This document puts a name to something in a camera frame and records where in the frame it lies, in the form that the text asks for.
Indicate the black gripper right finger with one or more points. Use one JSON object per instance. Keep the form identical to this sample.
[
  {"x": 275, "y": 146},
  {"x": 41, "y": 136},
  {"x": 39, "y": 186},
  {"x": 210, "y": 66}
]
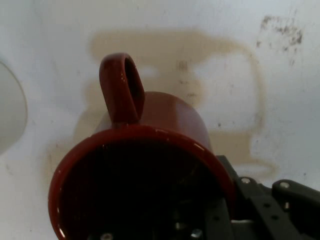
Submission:
[{"x": 270, "y": 212}]

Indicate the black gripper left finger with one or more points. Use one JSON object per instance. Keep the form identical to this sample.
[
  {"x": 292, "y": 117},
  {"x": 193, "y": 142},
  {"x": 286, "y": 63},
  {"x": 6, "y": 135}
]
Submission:
[{"x": 217, "y": 222}]

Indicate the red ceramic mug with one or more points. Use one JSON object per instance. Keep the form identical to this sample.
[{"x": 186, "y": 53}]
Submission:
[{"x": 175, "y": 112}]

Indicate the white enamel mug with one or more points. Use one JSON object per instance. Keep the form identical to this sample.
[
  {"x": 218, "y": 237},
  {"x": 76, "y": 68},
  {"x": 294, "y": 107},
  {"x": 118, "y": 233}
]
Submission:
[{"x": 11, "y": 110}]

